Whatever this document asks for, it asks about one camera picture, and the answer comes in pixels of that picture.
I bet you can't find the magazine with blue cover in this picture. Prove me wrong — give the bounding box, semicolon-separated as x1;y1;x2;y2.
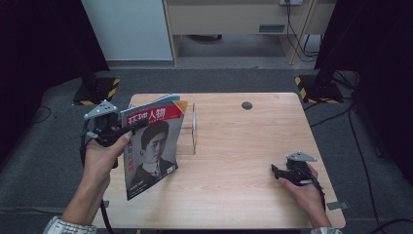
129;94;181;109

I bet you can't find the black curtain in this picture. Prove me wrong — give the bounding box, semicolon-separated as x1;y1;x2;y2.
314;0;413;184
0;0;110;165

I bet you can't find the black stand base striped edge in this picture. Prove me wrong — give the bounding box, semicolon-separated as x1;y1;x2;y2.
294;73;345;105
72;76;121;106

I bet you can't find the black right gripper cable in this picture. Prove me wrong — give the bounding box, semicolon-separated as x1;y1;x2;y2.
301;165;327;211

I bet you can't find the person's right sleeve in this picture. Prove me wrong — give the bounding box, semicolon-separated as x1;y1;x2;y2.
310;226;344;234

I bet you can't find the person's sleeve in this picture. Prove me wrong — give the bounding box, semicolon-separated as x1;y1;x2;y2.
42;215;99;234
310;226;344;234

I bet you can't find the black floor cable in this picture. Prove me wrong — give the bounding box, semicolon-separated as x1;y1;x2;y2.
348;97;381;226
369;217;413;234
31;104;53;125
309;105;356;129

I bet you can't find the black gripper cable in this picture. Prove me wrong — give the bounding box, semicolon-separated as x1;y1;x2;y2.
301;165;327;211
79;120;117;234

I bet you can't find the person's left hand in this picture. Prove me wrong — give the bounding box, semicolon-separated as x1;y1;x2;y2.
82;131;134;188

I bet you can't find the clear acrylic magazine rack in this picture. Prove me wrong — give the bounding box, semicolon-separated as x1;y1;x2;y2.
176;102;199;156

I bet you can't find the black stand pole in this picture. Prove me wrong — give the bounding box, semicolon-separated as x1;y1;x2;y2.
314;19;342;91

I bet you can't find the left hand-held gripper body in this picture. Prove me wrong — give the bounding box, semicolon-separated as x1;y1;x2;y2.
83;99;131;148

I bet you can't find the person's right hand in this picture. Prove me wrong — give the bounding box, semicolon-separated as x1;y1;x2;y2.
279;163;326;215

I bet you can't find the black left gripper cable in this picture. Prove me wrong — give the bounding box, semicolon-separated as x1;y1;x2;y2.
79;120;117;234

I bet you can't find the light wooden desk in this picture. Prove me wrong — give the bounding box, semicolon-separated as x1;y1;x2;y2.
162;0;337;67

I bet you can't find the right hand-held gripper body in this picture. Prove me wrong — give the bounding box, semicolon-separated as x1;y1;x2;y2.
283;151;319;187

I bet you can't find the person's left sleeve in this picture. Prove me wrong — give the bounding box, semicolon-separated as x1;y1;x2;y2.
42;215;99;234

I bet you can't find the black power cable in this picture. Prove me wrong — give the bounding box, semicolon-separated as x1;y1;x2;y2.
284;3;319;63

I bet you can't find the magazine with portrait cover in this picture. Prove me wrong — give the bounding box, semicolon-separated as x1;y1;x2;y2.
120;99;189;202

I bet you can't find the blue cable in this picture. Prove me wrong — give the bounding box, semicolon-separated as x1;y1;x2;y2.
302;33;312;54

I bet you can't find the white cabinet panel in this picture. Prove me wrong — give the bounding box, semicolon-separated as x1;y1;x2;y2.
80;0;173;62

